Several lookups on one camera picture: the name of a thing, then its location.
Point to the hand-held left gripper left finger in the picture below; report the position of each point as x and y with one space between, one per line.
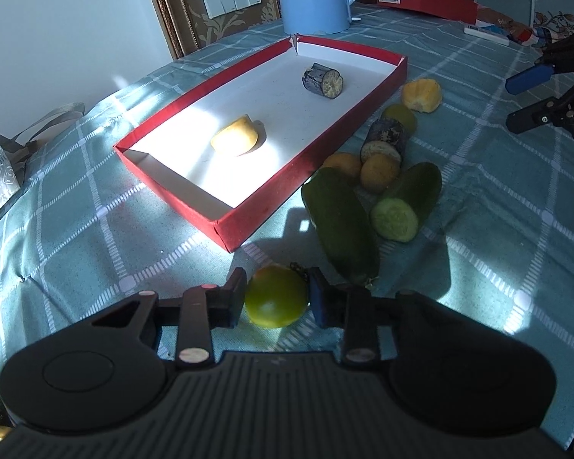
232 299

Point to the green tomato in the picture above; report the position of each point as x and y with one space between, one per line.
275 296
402 114

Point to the ornate framed wall panel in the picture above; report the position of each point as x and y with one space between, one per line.
181 9

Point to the silver patterned tote bag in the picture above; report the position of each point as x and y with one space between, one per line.
0 172

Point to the yellow corn piece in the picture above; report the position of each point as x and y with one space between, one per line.
421 95
234 139

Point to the red cardboard box tray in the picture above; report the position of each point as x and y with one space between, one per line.
196 119

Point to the red file box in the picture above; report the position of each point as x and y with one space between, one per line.
425 0

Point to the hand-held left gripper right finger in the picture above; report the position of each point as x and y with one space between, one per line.
318 301

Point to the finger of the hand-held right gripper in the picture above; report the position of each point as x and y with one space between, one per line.
528 79
531 119

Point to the colourful packet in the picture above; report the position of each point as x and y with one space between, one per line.
531 34

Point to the green checked tablecloth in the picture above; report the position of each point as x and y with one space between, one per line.
76 248

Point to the round yellow fruit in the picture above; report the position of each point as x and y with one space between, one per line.
344 162
380 173

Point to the whole dark green cucumber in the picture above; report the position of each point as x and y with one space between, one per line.
339 224

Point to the cut cucumber half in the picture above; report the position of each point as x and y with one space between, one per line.
406 201

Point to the flat white box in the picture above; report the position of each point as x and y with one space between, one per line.
485 34

